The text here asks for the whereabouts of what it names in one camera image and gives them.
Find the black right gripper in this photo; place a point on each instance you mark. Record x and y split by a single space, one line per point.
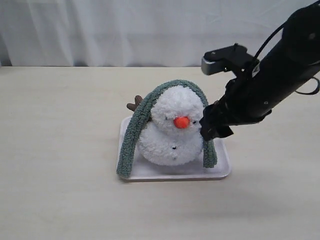
216 121

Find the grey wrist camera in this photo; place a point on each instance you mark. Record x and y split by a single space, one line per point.
234 58

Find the white plastic tray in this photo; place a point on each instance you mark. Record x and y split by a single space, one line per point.
212 163

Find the white backdrop curtain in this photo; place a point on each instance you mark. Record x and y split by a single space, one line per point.
132 33

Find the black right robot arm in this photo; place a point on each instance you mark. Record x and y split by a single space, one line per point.
261 84

